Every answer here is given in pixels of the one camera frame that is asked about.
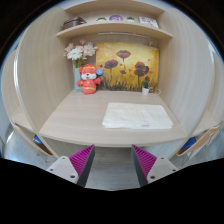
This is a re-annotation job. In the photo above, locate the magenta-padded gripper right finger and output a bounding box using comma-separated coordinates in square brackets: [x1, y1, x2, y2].
[130, 144, 179, 188]

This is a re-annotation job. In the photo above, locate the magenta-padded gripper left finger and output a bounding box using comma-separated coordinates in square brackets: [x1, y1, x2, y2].
[46, 144, 96, 188]

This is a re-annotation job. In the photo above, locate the white towel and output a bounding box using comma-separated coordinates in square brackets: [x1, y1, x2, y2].
[101, 101, 174, 130]

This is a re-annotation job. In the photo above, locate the wooden chair with blue seat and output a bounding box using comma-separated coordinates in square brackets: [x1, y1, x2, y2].
[9, 119, 54, 158]
[176, 121, 224, 158]

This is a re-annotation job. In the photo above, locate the small potted plant white pot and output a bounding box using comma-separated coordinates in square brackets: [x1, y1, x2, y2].
[141, 75, 151, 96]

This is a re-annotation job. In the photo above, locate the red plush toy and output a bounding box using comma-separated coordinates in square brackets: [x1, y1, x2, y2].
[76, 63, 104, 96]

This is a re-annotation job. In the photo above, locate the light blue vase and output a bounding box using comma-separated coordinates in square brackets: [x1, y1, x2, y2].
[73, 66, 84, 93]

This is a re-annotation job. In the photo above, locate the yellow poppy flower painting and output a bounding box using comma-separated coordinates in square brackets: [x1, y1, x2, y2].
[95, 41, 160, 93]

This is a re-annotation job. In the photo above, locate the pink and white flower bouquet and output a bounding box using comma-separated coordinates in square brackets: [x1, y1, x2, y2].
[63, 38, 99, 69]

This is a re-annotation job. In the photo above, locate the white light bar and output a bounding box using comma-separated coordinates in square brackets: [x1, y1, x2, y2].
[98, 32, 151, 39]

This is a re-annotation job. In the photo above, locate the white cable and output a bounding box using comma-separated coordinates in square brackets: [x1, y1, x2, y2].
[149, 87, 162, 96]

